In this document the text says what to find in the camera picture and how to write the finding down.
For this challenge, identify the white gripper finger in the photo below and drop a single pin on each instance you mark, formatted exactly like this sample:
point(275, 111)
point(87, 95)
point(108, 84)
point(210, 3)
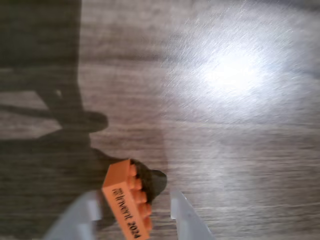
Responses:
point(75, 220)
point(187, 220)

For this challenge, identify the orange lego block with print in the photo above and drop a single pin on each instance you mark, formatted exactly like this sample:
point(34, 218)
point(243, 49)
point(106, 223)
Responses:
point(127, 197)

